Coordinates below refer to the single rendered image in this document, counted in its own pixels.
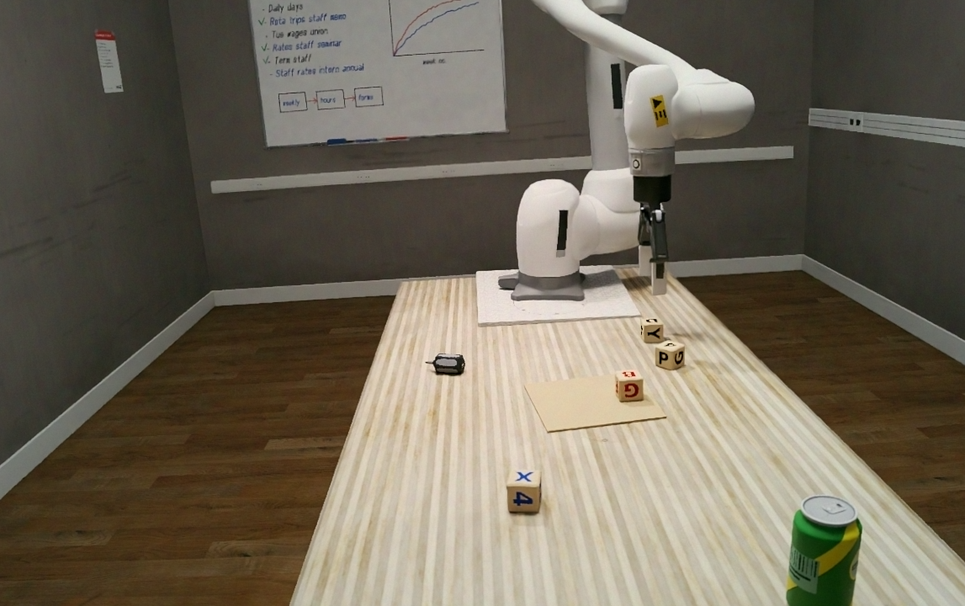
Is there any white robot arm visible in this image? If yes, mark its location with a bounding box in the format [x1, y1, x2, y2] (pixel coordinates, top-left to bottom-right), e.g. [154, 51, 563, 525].
[498, 0, 755, 301]

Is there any tan square mat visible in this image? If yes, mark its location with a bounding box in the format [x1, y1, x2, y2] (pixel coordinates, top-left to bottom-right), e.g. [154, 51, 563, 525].
[523, 374, 666, 433]

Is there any green drink can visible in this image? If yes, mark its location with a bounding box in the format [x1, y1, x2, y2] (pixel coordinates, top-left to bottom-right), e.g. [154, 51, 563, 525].
[786, 495, 862, 606]

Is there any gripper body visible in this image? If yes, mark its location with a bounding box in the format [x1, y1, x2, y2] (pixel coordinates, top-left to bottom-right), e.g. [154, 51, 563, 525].
[633, 175, 671, 226]

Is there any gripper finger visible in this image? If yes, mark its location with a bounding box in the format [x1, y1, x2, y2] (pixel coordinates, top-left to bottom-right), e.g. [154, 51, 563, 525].
[643, 210, 669, 295]
[637, 203, 652, 276]

